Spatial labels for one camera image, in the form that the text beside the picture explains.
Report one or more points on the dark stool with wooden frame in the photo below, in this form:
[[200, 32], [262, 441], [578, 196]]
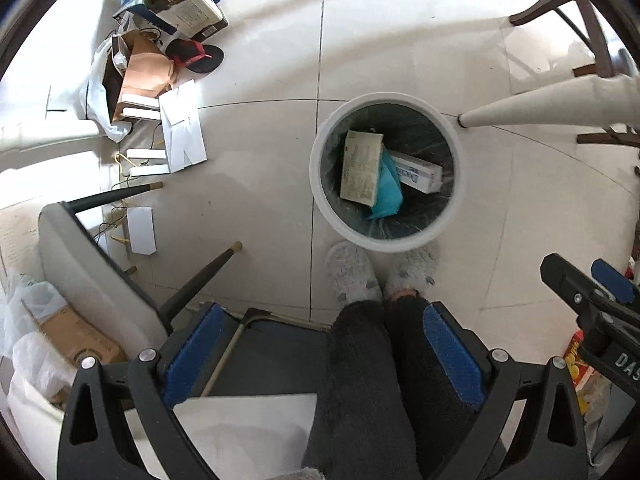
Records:
[[280, 355]]

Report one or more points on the printed cardboard box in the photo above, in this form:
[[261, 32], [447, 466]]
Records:
[[192, 10]]

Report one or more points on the white long box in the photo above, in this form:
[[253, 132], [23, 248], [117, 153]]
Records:
[[147, 154]]

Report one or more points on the white sheet of paper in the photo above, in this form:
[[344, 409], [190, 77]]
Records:
[[240, 435]]

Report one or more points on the white conical table leg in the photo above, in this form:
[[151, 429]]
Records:
[[545, 105]]

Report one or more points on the teal plastic packet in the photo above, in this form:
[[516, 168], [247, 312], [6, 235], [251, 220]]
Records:
[[389, 192]]

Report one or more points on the dark wooden chair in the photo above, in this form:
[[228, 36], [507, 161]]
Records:
[[592, 30]]

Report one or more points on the white and blue box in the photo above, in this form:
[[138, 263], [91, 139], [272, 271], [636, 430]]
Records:
[[417, 172]]

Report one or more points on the grey chair with black legs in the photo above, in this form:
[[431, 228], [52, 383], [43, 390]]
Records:
[[95, 265]]

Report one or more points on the red and yellow snack packet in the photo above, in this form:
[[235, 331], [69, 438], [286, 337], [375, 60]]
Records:
[[580, 365]]

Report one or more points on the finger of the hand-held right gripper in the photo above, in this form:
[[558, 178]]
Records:
[[565, 280], [612, 280]]

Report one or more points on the white round trash bin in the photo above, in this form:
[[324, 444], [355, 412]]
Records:
[[324, 195]]

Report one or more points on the person's legs with grey slippers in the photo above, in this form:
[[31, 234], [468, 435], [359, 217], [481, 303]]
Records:
[[357, 385]]

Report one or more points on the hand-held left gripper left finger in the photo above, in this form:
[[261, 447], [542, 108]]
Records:
[[192, 357]]

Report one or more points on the large flat white carton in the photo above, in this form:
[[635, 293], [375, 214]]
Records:
[[182, 127]]

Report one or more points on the brown cardboard box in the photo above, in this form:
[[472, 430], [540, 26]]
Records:
[[75, 335]]

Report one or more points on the beige printed carton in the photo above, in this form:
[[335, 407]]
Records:
[[360, 167]]

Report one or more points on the printed paper sheet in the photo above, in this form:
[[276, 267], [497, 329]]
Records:
[[20, 245]]

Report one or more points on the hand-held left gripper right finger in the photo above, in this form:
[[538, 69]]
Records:
[[452, 357]]

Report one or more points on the red and black flip-flop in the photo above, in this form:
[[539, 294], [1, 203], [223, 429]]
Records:
[[192, 55]]

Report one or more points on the person's left leg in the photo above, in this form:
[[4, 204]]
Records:
[[410, 320]]

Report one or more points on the brown paper bag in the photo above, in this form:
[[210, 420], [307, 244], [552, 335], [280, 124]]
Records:
[[145, 72]]

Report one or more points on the grey fuzzy slipper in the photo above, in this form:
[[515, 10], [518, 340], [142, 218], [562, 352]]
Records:
[[347, 270], [412, 267]]

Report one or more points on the crumpled white plastic bag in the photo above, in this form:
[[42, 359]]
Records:
[[30, 355]]

